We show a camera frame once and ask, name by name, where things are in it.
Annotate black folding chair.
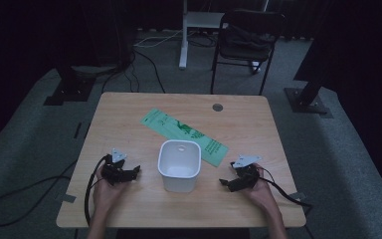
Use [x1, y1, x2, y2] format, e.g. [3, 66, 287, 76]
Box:
[210, 11, 287, 97]

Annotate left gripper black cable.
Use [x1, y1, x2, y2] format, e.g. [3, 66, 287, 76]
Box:
[84, 154, 111, 227]

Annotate white plastic bin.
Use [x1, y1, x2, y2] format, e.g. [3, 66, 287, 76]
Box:
[157, 139, 202, 193]

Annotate grey tape piece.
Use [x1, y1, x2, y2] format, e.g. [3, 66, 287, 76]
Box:
[55, 193, 77, 204]

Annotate green plastic bag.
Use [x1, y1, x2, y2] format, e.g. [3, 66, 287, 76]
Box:
[139, 108, 230, 168]

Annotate person's right hand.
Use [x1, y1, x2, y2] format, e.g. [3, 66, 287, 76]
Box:
[243, 163, 276, 211]

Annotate person's left hand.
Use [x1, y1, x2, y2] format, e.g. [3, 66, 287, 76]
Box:
[93, 174, 129, 215]

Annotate white floor cable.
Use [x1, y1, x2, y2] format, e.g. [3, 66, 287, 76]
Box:
[133, 29, 184, 49]

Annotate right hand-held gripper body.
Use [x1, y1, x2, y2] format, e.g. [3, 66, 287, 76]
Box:
[230, 153, 263, 192]

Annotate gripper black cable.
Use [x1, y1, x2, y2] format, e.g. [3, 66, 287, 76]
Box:
[84, 154, 111, 227]
[258, 167, 313, 209]

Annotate white metal stand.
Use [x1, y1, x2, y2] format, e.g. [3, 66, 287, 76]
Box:
[177, 0, 226, 71]

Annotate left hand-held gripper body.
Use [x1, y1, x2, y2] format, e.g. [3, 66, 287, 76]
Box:
[100, 147, 134, 186]

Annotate thin black floor cables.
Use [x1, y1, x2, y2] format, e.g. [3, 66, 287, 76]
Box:
[100, 49, 167, 95]

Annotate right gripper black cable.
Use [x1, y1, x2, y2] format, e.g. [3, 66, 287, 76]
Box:
[258, 167, 313, 209]

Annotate dark cloth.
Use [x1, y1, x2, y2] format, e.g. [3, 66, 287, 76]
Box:
[223, 25, 276, 54]

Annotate black stand with base plate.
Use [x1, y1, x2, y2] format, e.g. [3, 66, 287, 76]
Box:
[43, 63, 97, 107]
[284, 56, 334, 120]

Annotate long black floor cable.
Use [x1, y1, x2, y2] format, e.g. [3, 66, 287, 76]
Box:
[0, 158, 80, 228]

